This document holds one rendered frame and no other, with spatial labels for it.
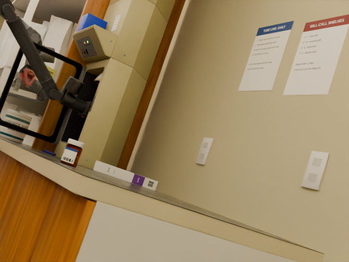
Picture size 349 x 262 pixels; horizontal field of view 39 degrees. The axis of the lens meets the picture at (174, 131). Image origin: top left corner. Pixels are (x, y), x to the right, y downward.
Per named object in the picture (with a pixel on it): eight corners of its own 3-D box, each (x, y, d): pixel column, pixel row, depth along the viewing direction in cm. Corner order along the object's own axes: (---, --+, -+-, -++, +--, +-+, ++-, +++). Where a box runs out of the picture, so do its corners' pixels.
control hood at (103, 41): (86, 62, 235) (94, 43, 236) (110, 57, 206) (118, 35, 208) (65, 52, 230) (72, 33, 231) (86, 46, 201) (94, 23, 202)
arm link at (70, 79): (45, 92, 214) (48, 95, 206) (57, 68, 214) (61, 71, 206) (69, 104, 219) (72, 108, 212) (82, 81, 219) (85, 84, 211)
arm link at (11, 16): (-3, 7, 200) (-2, 8, 190) (10, 1, 201) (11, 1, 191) (48, 99, 216) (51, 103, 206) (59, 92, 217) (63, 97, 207)
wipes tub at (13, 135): (19, 142, 266) (29, 117, 268) (24, 144, 255) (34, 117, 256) (-4, 134, 260) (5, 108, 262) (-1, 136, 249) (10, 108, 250)
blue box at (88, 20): (94, 42, 234) (101, 25, 235) (101, 40, 225) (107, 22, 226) (75, 33, 229) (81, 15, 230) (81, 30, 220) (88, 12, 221)
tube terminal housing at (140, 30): (100, 171, 241) (151, 28, 250) (124, 180, 213) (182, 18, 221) (52, 155, 230) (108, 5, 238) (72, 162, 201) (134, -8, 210)
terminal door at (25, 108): (54, 144, 228) (83, 65, 233) (-10, 122, 211) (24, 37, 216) (53, 144, 229) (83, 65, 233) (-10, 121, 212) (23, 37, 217)
